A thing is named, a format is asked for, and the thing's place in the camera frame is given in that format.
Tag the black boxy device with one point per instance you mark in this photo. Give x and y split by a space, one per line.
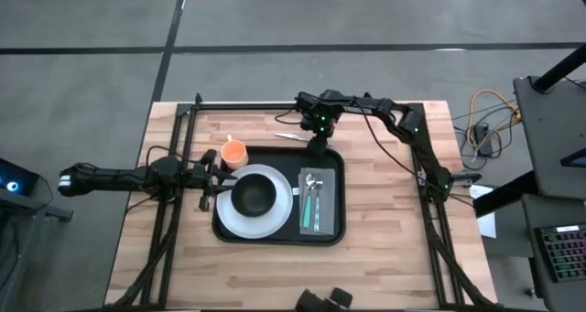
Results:
316 303

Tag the white paper sheet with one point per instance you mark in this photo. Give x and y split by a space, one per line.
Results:
489 225

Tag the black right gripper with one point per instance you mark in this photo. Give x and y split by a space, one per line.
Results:
318 110

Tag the black device with blue light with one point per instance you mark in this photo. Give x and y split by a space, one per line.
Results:
18 177

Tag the black power adapter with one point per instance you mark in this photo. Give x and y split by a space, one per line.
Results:
481 133

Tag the black aluminium table frame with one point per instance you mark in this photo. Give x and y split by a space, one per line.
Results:
238 106

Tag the orange cup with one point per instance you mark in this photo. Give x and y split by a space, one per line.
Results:
234 154

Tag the dark metal stand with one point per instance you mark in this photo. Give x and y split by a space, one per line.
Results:
27 207

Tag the black plastic tray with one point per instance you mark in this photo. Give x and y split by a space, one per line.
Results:
279 158

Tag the grey napkin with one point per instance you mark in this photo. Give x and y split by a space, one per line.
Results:
327 202

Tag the black desk leg bar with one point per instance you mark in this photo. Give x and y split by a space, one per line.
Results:
499 197

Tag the dark desk under keyboard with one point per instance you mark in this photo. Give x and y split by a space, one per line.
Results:
549 211

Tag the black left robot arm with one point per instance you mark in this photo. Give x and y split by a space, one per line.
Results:
105 179

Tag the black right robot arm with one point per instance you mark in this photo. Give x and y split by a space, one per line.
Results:
412 129

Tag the dark round bowl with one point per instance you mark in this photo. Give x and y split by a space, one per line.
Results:
254 195

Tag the dark grey desk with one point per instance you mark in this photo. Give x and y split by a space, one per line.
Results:
549 133

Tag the black monitor with blue screen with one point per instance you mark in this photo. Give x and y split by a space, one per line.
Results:
577 158

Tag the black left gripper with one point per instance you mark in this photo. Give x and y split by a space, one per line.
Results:
207 179

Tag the black round pole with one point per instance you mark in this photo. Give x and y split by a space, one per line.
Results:
561 67

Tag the backlit computer keyboard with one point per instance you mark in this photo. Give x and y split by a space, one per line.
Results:
565 254

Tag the white round plate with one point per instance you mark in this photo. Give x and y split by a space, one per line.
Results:
256 227

